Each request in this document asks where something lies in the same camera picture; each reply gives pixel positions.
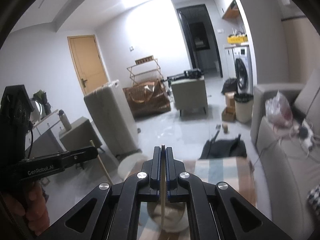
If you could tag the black backpack on floor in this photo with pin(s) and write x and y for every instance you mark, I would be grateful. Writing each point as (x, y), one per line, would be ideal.
(216, 149)

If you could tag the wooden door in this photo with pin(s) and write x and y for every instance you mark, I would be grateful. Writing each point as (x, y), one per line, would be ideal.
(87, 62)

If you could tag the wooden rack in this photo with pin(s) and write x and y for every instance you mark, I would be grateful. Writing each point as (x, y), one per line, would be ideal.
(144, 69)

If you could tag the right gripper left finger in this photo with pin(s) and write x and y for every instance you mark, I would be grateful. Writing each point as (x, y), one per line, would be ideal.
(110, 211)

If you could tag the cardboard box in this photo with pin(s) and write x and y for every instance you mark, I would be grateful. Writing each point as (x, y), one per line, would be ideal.
(228, 114)
(229, 98)

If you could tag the white power strip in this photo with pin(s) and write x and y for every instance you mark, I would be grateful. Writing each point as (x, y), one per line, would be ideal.
(305, 134)

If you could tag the houndstooth pillow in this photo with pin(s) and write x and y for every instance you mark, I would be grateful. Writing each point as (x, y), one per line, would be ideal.
(314, 199)

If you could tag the cardboard box lower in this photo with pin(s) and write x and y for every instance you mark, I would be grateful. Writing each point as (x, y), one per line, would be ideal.
(228, 114)

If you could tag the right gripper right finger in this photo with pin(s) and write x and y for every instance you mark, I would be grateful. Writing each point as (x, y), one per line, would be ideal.
(216, 211)

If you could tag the grey armchair centre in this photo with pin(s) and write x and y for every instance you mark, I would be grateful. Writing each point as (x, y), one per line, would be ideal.
(190, 94)

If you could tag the grey sofa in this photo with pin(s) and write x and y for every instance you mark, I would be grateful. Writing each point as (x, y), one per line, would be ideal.
(291, 169)

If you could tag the checkered tablecloth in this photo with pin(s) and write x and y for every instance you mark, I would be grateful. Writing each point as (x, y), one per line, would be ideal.
(236, 171)

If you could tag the grey white utensil holder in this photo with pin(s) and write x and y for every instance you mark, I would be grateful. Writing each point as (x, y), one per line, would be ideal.
(173, 219)

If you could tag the left hand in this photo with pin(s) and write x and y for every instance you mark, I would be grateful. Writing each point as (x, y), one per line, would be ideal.
(34, 208)

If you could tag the black tripod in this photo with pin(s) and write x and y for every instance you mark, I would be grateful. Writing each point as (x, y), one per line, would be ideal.
(187, 74)

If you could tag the cardboard box upper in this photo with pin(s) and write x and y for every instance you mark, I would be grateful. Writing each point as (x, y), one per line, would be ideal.
(229, 98)

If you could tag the brown patterned bag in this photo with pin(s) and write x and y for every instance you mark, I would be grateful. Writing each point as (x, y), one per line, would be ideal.
(147, 98)

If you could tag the wooden chopstick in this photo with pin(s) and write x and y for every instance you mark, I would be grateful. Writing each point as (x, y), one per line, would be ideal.
(104, 170)
(163, 184)

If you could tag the beige trash bin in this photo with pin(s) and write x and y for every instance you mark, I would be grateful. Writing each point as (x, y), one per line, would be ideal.
(243, 107)

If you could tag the yellow box on counter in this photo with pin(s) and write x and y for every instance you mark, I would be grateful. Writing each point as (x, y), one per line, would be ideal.
(237, 39)

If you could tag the grey armchair by cabinet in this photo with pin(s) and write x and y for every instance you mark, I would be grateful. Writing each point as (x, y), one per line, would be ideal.
(80, 135)

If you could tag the white plastic bag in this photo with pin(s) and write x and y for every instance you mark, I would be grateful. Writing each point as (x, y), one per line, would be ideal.
(278, 111)

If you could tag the washing machine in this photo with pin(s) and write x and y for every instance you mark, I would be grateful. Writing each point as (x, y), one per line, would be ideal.
(240, 67)

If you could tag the round white stool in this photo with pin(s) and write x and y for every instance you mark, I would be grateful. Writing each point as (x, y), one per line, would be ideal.
(129, 163)

